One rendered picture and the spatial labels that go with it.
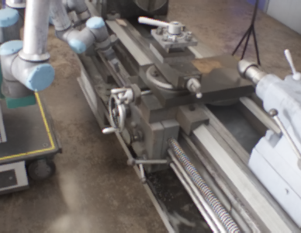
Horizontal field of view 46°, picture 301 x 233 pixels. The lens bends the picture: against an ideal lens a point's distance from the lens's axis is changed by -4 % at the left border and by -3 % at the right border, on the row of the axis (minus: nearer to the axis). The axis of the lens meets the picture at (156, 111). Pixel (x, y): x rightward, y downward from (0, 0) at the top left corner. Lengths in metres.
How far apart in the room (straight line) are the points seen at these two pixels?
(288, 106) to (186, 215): 0.78
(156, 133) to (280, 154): 0.59
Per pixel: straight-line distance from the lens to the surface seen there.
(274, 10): 5.93
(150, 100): 1.71
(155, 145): 1.72
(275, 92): 1.41
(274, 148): 1.40
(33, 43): 1.77
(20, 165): 2.29
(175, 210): 1.85
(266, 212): 1.37
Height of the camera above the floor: 1.82
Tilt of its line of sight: 35 degrees down
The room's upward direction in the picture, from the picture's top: 6 degrees clockwise
